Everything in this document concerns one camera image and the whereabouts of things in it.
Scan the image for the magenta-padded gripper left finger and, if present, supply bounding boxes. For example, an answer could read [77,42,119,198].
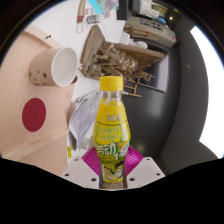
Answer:
[60,146,102,190]

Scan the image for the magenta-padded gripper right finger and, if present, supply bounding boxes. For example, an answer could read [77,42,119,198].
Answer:
[122,146,166,190]

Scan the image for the yellow drink bottle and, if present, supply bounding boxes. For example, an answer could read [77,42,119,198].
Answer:
[93,75,132,189]

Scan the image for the small round tin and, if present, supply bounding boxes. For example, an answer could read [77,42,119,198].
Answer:
[79,137,92,150]

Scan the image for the open printed newspaper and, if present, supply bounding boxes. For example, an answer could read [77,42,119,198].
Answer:
[68,89,101,151]

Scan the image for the flat round red coaster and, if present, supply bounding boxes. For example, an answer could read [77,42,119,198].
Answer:
[21,97,48,133]

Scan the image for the wooden easel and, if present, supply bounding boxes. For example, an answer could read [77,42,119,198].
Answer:
[121,78,143,98]

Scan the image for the long white ceiling light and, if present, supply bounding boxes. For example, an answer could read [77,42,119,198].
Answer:
[189,25,224,159]

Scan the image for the pale wooden board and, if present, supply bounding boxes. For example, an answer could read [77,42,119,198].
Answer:
[0,24,76,176]

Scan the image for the white dotted mug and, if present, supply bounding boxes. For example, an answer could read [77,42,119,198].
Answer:
[28,46,83,88]

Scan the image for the brown carved wooden sculpture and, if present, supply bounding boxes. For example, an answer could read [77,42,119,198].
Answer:
[79,24,166,83]

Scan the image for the black desktop printer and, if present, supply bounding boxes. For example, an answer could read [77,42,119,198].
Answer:
[116,0,178,48]

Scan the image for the small lidded jar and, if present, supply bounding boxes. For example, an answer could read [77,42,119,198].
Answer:
[86,13,104,25]

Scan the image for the blue plastic pack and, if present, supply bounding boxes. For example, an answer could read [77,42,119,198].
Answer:
[88,0,119,19]

